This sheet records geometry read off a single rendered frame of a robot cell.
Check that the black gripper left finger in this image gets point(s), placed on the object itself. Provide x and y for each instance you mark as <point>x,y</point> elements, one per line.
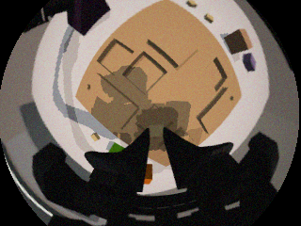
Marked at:
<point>132,161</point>

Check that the tan puzzle board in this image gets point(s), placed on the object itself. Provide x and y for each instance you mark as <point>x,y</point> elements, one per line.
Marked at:
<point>161,65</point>

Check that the orange block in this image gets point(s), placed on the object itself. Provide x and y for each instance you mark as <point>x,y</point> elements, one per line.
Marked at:
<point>148,178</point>

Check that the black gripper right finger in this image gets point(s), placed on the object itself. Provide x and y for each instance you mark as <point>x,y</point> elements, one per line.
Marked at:
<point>186,158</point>

